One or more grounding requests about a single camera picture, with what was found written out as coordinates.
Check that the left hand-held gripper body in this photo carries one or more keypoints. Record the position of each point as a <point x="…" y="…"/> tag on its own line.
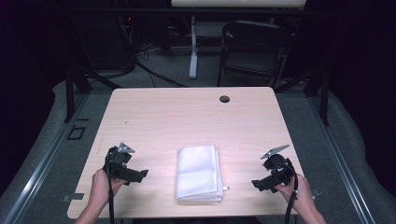
<point x="116" y="163"/>

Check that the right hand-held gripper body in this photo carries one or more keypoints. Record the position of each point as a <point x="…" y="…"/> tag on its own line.
<point x="280" y="169"/>

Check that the white cloth bag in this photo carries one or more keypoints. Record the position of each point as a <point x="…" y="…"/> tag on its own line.
<point x="197" y="172"/>

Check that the person's left hand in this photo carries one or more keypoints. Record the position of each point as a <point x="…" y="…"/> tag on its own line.
<point x="100" y="189"/>

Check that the person's right hand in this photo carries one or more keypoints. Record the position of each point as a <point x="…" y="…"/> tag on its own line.
<point x="300" y="194"/>

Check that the gray tape tab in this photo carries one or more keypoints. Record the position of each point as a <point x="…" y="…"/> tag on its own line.
<point x="73" y="197"/>
<point x="316" y="193"/>

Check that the black tape strip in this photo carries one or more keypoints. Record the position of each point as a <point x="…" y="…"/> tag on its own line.
<point x="82" y="119"/>

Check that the black tape square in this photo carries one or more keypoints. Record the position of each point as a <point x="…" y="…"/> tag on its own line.
<point x="69" y="133"/>

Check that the black equipment cabinet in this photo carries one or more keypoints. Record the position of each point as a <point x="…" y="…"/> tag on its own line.
<point x="102" y="43"/>

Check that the black folding chair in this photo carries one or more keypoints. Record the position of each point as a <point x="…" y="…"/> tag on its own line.
<point x="253" y="46"/>

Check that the white desk leg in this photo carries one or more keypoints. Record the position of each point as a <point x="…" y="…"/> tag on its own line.
<point x="193" y="56"/>

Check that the white desk top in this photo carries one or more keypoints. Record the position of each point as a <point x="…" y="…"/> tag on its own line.
<point x="238" y="2"/>

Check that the metal floor rail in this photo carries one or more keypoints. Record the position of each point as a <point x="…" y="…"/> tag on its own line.
<point x="40" y="168"/>
<point x="342" y="168"/>

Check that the black frame post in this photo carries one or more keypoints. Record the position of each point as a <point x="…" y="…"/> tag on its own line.
<point x="69" y="93"/>
<point x="324" y="99"/>

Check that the black horizontal frame bar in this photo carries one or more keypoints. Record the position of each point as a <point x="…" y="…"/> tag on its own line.
<point x="124" y="11"/>

